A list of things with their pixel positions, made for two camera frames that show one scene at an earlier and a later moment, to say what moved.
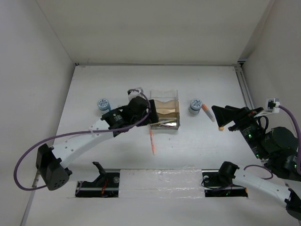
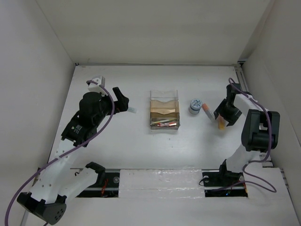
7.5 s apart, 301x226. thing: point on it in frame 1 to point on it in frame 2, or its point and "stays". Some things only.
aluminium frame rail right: [245, 92] stays
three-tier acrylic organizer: [168, 106] stays
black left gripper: [152, 117] to [121, 104]
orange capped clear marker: [208, 112] stays
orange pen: [152, 141] to [167, 124]
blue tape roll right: [195, 106] stays
